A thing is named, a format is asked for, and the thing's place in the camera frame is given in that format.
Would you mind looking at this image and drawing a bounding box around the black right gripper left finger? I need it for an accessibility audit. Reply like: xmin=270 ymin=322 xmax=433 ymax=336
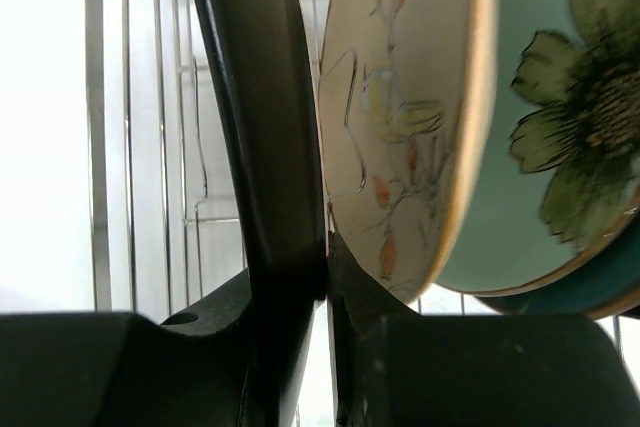
xmin=159 ymin=271 xmax=265 ymax=426

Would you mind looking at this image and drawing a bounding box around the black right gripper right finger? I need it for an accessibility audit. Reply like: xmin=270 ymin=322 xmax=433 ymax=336
xmin=328 ymin=233 xmax=425 ymax=426

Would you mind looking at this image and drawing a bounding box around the dark teal round plate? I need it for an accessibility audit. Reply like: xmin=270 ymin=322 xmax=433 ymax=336
xmin=479 ymin=218 xmax=639 ymax=319

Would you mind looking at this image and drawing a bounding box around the light green flower plate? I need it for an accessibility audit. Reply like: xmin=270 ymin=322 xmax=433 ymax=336
xmin=438 ymin=0 xmax=639 ymax=296

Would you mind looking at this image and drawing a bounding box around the beige round leaf plate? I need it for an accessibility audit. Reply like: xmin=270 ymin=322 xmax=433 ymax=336
xmin=317 ymin=0 xmax=498 ymax=303

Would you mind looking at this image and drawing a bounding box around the teal square plate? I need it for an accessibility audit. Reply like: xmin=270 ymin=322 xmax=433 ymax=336
xmin=194 ymin=0 xmax=326 ymax=426

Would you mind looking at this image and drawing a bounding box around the wire dish rack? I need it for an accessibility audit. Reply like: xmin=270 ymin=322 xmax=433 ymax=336
xmin=82 ymin=0 xmax=640 ymax=427

